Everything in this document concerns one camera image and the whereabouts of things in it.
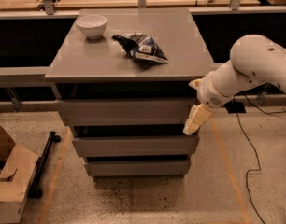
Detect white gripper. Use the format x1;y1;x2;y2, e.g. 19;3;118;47
183;72;232;135

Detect grey top drawer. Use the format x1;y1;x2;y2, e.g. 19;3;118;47
56;98;195;126

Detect grey drawer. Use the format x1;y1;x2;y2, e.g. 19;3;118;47
73;135;199;157
84;160;191;177
56;98;195;126

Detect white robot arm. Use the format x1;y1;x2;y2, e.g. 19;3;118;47
183;35;286;135

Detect grey middle drawer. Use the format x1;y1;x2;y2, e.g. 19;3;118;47
73;135;199;157

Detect grey drawer cabinet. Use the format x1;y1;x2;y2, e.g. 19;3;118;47
45;8;213;178

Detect grey bottom drawer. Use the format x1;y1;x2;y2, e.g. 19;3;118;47
84;160;191;177

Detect open cardboard box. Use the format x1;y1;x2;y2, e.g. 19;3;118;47
0;126;38;224

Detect black floor socket box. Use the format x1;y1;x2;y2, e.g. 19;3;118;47
224;100;246;114

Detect dark blue chip bag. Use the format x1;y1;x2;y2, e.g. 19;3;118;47
112;33;168;63

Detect white ceramic bowl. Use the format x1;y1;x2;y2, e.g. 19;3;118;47
77;15;107;39

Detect black metal bar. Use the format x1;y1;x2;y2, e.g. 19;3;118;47
27;131;62;199

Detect black floor cable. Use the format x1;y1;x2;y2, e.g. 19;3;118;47
233;91;286;224

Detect grey metal railing frame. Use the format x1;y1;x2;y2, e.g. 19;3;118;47
0;6;286;101

